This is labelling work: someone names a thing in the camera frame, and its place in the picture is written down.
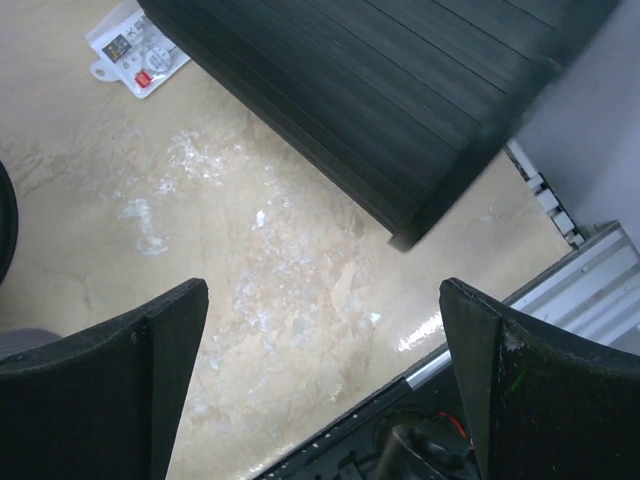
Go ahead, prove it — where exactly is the clear ruler set pouch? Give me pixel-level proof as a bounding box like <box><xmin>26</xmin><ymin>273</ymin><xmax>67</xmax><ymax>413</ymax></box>
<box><xmin>85</xmin><ymin>1</ymin><xmax>190</xmax><ymax>99</ymax></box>

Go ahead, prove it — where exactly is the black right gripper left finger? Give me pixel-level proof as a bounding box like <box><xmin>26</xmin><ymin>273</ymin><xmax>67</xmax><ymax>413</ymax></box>
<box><xmin>1</xmin><ymin>278</ymin><xmax>209</xmax><ymax>479</ymax></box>

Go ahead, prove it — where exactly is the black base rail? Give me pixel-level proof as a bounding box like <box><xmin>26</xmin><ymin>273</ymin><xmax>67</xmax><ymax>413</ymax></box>
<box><xmin>257</xmin><ymin>346</ymin><xmax>480</xmax><ymax>479</ymax></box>

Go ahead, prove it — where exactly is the aluminium table frame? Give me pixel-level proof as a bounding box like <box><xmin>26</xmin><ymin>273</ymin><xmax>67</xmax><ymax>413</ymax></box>
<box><xmin>389</xmin><ymin>142</ymin><xmax>639</xmax><ymax>359</ymax></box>

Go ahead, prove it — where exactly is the black ribbed round bin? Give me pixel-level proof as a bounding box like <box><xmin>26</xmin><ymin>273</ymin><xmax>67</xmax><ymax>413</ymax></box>
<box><xmin>142</xmin><ymin>1</ymin><xmax>616</xmax><ymax>252</ymax></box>

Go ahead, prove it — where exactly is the grey slatted square basket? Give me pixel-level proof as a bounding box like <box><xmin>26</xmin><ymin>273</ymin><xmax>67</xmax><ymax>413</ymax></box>
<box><xmin>0</xmin><ymin>163</ymin><xmax>19</xmax><ymax>282</ymax></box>

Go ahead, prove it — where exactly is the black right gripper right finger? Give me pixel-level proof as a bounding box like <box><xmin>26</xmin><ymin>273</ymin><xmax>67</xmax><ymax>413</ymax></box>
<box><xmin>439</xmin><ymin>278</ymin><xmax>639</xmax><ymax>479</ymax></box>

